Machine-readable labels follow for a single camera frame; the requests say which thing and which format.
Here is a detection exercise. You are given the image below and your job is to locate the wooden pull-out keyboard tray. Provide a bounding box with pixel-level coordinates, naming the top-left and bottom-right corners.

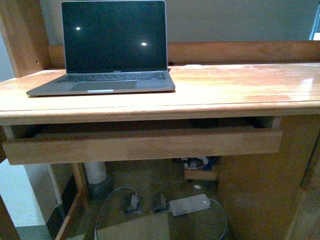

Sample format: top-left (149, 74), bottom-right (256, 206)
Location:
top-left (3, 127), bottom-right (283, 165)

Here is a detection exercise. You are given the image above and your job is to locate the low wooden shelf with clutter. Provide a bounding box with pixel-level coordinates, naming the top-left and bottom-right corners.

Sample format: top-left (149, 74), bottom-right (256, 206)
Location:
top-left (181, 156), bottom-right (222, 181)

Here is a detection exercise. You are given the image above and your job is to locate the white pipe under desk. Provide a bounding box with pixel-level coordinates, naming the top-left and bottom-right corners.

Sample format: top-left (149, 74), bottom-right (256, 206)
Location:
top-left (84, 162), bottom-right (107, 185)

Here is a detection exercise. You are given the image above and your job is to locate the grey open laptop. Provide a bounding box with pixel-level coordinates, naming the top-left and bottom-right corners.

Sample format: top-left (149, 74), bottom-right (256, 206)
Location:
top-left (27, 0), bottom-right (176, 97)

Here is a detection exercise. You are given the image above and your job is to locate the white power adapter box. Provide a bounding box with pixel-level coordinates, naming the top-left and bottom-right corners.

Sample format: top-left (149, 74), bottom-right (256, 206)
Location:
top-left (169, 193), bottom-right (210, 217)

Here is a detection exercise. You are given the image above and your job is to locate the wooden desk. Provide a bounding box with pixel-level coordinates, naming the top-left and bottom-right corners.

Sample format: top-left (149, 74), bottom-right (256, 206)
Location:
top-left (0, 0), bottom-right (320, 240)

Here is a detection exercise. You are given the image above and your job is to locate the white cable grommet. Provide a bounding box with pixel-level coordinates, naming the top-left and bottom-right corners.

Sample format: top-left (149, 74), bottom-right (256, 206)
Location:
top-left (184, 64), bottom-right (203, 69)

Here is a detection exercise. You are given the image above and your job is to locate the grey cable on floor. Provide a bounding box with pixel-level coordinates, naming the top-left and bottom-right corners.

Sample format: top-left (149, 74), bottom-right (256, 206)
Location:
top-left (94, 186), bottom-right (139, 240)

